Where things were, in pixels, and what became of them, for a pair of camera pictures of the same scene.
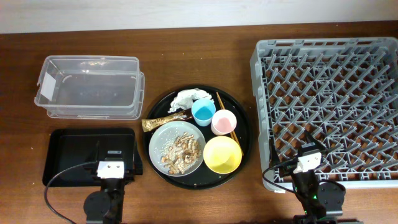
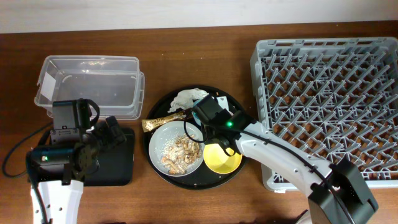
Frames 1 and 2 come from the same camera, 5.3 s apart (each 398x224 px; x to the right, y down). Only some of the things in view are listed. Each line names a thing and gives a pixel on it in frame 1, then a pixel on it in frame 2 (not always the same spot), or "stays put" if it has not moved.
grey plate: [176, 148] stays put
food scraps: [180, 152] stays put
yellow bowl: [222, 154] stays put
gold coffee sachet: [152, 122] stays put
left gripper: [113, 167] → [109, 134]
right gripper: [310, 144] → [207, 132]
